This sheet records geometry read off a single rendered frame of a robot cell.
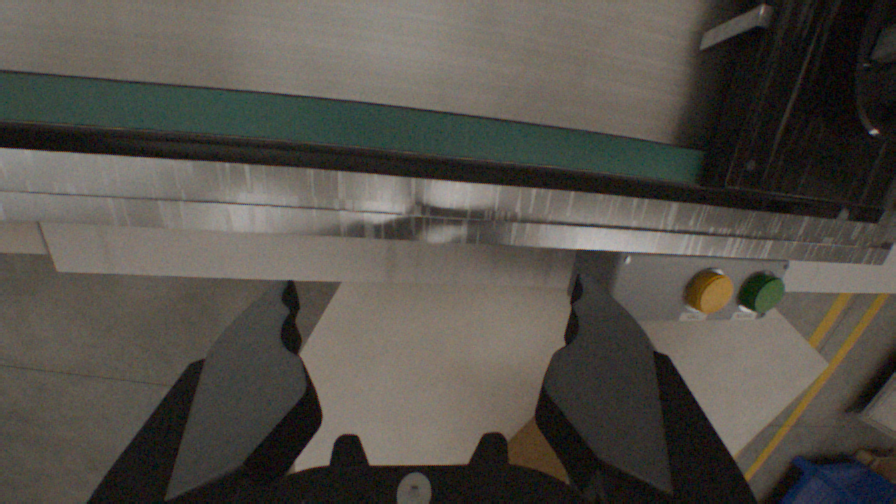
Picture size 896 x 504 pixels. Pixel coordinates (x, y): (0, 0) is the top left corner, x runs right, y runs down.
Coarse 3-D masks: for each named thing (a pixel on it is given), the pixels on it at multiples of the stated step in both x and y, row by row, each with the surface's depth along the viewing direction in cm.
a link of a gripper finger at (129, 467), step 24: (192, 384) 6; (168, 408) 6; (144, 432) 5; (168, 432) 5; (120, 456) 5; (144, 456) 5; (168, 456) 5; (120, 480) 4; (144, 480) 4; (168, 480) 4; (240, 480) 5
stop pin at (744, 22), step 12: (756, 12) 16; (768, 12) 16; (732, 24) 18; (744, 24) 17; (756, 24) 16; (768, 24) 16; (708, 36) 19; (720, 36) 19; (732, 36) 18; (744, 36) 18; (708, 48) 20; (720, 48) 19
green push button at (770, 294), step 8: (752, 280) 23; (760, 280) 23; (768, 280) 23; (776, 280) 23; (752, 288) 23; (760, 288) 23; (768, 288) 23; (776, 288) 23; (784, 288) 23; (744, 296) 24; (752, 296) 23; (760, 296) 23; (768, 296) 23; (776, 296) 23; (744, 304) 24; (752, 304) 23; (760, 304) 23; (768, 304) 23; (776, 304) 24; (760, 312) 24
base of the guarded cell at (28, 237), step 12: (0, 132) 21; (0, 228) 23; (12, 228) 23; (24, 228) 23; (36, 228) 23; (0, 240) 23; (12, 240) 23; (24, 240) 23; (36, 240) 24; (12, 252) 24; (24, 252) 24; (36, 252) 24; (48, 252) 24
